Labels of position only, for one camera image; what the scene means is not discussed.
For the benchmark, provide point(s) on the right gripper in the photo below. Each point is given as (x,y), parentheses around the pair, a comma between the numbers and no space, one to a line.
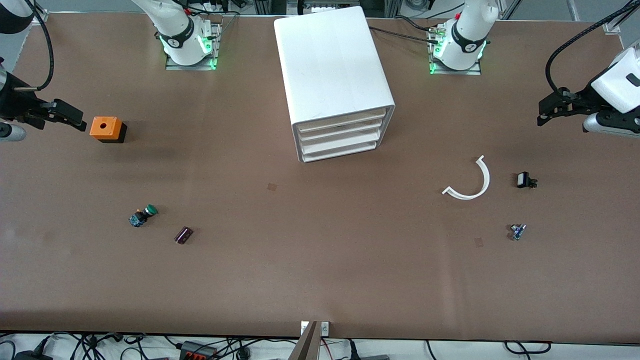
(15,105)

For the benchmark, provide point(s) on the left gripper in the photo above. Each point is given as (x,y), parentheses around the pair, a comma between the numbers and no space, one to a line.
(584,97)

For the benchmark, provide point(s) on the white plastic drawer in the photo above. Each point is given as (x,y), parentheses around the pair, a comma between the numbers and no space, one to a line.
(340,122)
(340,153)
(340,133)
(340,143)

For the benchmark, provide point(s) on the white plastic drawer cabinet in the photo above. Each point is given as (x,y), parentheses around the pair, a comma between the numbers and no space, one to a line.
(330,60)

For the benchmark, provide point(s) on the white curved plastic strip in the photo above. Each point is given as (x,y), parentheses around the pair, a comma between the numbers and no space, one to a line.
(487,179)

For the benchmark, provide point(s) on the small blue electronic component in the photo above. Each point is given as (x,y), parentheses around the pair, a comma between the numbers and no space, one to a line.
(517,232)

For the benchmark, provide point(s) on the maroon cylindrical capacitor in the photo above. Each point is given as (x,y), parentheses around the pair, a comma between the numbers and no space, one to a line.
(183,235)

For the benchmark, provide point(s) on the black power adapter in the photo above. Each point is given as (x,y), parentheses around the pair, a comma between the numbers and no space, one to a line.
(32,356)

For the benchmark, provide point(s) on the grey metal terminal unit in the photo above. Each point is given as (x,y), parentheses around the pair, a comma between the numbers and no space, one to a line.
(330,7)

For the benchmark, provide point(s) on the black power strip red switches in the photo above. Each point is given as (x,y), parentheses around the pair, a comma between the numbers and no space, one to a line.
(197,354)

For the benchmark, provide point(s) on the black power plug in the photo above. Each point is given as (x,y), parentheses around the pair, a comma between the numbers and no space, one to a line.
(353,350)

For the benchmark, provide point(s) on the orange button enclosure box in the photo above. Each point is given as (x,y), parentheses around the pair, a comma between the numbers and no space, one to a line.
(103,127)

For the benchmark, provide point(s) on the black switch with white face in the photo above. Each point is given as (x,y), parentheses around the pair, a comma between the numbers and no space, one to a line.
(523,180)

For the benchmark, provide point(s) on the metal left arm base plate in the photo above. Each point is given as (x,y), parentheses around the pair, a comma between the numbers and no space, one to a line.
(455,72)

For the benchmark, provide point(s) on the green push button switch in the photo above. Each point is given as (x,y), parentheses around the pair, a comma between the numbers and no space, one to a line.
(142,216)

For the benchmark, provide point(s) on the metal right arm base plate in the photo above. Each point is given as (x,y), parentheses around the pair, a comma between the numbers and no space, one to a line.
(215,35)

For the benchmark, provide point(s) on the white metal bracket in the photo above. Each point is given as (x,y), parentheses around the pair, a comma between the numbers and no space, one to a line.
(325,328)
(304,327)

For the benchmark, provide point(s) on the wooden post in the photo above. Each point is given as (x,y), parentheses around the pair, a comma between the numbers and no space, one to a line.
(305,347)

